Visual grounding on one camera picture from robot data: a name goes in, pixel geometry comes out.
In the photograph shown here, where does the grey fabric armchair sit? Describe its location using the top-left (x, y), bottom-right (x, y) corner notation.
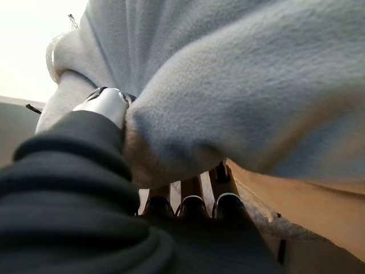
top-left (236, 182), bottom-right (326, 243)

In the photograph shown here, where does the white fringed cushion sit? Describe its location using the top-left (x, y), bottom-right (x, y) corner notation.
top-left (35, 0), bottom-right (365, 189)

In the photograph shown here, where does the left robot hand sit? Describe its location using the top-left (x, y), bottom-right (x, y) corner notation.
top-left (0, 87), bottom-right (286, 274)

